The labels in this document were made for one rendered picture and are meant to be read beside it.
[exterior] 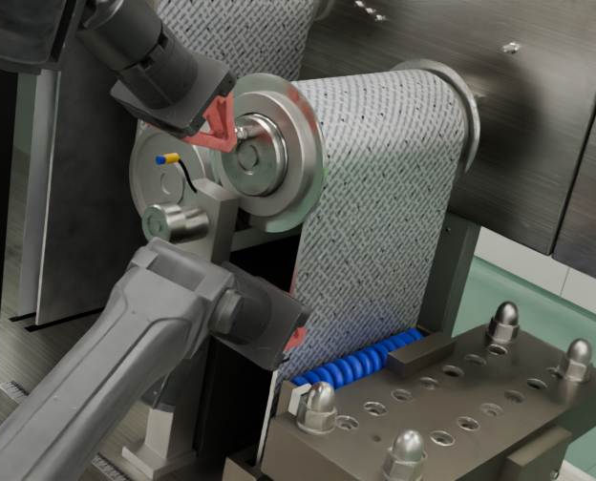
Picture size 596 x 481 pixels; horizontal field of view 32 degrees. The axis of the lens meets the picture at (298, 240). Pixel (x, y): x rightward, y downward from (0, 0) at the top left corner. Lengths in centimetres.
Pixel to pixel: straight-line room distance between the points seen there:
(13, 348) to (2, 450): 69
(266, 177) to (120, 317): 28
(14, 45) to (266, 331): 33
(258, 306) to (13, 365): 43
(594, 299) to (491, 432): 283
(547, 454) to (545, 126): 35
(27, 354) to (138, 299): 56
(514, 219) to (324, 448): 39
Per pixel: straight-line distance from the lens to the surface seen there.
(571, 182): 115
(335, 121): 94
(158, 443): 109
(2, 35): 76
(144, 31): 80
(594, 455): 312
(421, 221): 109
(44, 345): 128
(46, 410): 62
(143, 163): 109
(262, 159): 93
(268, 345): 91
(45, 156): 126
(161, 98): 84
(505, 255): 398
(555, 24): 114
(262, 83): 95
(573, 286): 387
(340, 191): 96
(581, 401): 114
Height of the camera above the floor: 156
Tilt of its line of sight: 23 degrees down
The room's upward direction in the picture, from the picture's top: 11 degrees clockwise
